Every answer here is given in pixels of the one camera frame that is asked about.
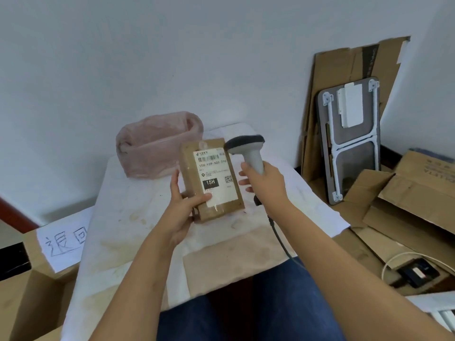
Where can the person's right hand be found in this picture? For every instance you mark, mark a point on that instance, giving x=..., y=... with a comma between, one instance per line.
x=267, y=185

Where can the brown parcel with white label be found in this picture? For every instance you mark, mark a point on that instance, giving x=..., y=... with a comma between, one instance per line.
x=212, y=181

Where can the white paper with handwriting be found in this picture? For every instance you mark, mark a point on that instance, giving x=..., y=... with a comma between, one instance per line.
x=65, y=243

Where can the white stained table cloth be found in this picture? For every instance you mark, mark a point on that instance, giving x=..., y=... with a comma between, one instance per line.
x=142, y=223

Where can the flattened cardboard on floor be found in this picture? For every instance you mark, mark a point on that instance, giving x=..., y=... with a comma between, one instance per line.
x=373, y=245

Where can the person's left hand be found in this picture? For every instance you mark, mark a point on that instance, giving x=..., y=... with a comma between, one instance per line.
x=181, y=213

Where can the brown cardboard box with paper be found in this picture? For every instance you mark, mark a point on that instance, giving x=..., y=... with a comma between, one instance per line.
x=32, y=294

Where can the black power adapter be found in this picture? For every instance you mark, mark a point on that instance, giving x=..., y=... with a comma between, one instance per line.
x=416, y=273

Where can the person's blue jeans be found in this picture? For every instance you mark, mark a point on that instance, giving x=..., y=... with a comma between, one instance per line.
x=256, y=308

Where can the grey barcode scanner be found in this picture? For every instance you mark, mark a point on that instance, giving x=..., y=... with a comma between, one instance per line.
x=248, y=152

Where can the open brown cardboard box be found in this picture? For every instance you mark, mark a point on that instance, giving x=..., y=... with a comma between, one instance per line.
x=419, y=195

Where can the white radiator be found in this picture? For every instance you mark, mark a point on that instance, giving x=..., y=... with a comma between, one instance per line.
x=435, y=308

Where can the person's left thumb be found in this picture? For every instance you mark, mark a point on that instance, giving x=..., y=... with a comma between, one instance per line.
x=199, y=199

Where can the person's right fingers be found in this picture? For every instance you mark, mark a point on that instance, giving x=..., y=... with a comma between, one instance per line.
x=246, y=179

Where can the tall flattened cardboard sheet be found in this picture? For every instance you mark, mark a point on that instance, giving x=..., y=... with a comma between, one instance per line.
x=337, y=74

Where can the person's right forearm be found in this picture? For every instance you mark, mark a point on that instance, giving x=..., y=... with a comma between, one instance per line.
x=341, y=269

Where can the grey folding lap table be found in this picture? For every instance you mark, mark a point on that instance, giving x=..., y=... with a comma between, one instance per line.
x=352, y=138

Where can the pink plastic bag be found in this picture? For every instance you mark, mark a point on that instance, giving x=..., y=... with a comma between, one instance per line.
x=156, y=147

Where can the person's left forearm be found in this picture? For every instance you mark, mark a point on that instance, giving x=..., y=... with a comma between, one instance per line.
x=138, y=284

